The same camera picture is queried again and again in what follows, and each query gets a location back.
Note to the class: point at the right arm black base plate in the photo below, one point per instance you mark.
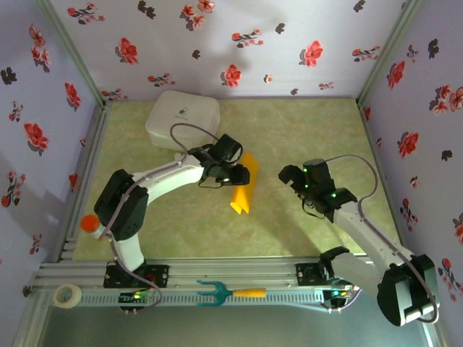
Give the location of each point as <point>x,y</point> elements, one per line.
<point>305,274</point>

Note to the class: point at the orange paper sheet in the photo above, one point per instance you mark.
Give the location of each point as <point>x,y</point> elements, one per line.
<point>246,199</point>

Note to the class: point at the aluminium corner post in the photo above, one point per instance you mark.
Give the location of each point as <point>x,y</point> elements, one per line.
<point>385,54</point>
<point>75,54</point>

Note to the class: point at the white tape roll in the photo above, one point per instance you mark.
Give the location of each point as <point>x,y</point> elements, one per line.
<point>74,294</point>

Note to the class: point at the white plastic storage box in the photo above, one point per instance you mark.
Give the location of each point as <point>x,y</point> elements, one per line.
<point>184,108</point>

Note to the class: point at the long aluminium frame rail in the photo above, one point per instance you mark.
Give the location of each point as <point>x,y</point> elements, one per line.
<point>231,269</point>

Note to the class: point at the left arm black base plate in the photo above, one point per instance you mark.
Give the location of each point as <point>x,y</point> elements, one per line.
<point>161,274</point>

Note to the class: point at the aluminium side rail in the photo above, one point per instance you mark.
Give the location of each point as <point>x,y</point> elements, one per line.
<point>372,144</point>
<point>89,162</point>

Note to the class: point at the orange capped bottle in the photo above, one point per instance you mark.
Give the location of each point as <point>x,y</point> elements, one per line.
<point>89,223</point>

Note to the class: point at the aluminium lower frame rail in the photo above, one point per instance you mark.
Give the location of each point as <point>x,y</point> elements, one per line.
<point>29,318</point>
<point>436,338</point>

